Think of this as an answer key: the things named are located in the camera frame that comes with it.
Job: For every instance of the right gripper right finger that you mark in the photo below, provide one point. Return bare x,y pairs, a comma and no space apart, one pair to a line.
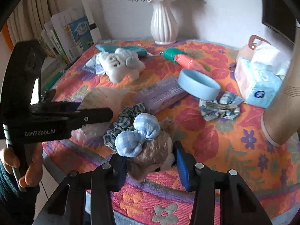
238,204

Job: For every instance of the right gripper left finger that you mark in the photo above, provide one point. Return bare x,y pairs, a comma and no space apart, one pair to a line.
67,204

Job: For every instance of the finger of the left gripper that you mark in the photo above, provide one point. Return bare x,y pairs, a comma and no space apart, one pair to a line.
90,116

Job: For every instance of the white plush with blue bow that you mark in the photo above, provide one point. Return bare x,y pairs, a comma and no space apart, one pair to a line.
121,63

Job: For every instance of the purple tissue pack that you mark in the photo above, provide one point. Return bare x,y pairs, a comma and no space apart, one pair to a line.
160,95

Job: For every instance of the teal pouch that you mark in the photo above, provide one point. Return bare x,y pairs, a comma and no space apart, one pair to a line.
142,52

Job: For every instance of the blue white patterned packet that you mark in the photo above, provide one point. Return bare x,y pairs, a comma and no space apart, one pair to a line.
93,65

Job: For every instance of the person's left hand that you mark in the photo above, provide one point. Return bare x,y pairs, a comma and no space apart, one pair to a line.
34,172

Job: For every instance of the translucent white plastic bag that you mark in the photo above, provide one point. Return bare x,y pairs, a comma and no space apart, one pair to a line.
102,97

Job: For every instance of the checked blue scrunchie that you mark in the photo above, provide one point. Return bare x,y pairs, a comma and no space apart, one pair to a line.
124,122

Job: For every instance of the stack of books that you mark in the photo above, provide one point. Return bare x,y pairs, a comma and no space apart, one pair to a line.
71,28

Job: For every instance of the beige cylinder tube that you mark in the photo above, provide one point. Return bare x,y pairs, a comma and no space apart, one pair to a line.
281,119

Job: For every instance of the blue plaid bow hair clip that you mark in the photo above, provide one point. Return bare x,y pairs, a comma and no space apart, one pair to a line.
226,107

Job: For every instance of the floral tablecloth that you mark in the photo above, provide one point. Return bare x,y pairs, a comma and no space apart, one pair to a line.
271,172

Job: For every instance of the white ribbed vase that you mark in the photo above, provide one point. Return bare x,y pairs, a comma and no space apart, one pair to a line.
164,29

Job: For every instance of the blue tissue pack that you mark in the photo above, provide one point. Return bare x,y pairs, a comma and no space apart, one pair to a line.
260,78

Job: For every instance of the black television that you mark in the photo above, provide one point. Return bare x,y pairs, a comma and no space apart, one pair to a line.
277,16

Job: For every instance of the pink handled container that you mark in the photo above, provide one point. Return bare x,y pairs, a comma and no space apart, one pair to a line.
247,51

